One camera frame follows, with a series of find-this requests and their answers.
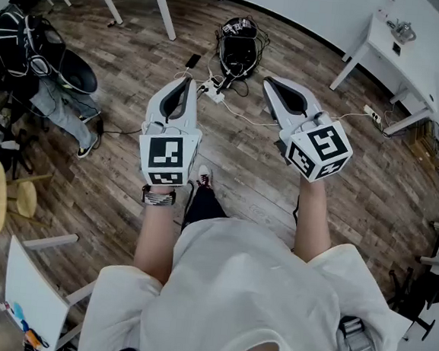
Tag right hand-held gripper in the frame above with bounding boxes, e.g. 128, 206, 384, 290
254, 75, 361, 188

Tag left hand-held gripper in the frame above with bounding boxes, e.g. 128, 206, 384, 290
135, 73, 208, 190

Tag white power strip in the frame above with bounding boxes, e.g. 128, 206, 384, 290
195, 77, 227, 105

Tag person's left forearm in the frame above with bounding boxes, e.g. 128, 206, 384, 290
131, 181, 184, 287

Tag person's right forearm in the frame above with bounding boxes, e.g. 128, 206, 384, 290
291, 177, 339, 263

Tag person's white left shoe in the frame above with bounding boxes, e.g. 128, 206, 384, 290
196, 164, 216, 191

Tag black open backpack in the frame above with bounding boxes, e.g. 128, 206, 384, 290
213, 14, 268, 85

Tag small white extension socket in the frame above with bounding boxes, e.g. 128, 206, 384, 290
362, 104, 384, 123

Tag striped woven wristband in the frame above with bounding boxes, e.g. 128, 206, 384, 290
141, 184, 178, 208

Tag spare hand-held gripper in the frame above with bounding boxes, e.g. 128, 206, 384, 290
222, 16, 257, 37

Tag person's black trousers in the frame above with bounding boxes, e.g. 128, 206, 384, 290
180, 183, 231, 238

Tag white table with teapot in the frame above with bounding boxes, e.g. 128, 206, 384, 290
325, 8, 439, 140

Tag clear bottle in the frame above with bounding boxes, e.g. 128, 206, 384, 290
376, 0, 396, 24

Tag glass teapot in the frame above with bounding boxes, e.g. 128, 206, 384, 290
391, 19, 419, 46

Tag wooden crate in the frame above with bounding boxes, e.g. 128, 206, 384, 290
406, 117, 439, 169

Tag person's white shirt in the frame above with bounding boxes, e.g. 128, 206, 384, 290
78, 204, 422, 351

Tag black tripod stand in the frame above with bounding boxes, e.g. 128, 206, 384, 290
383, 264, 439, 343

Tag white cluttered table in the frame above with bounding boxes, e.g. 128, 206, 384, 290
0, 228, 103, 351

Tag blue plastic item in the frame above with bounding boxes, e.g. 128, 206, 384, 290
10, 300, 27, 331

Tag orange tool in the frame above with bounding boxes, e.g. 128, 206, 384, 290
23, 327, 51, 350

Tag black power cable with adapter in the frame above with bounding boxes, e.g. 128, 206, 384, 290
91, 117, 145, 153

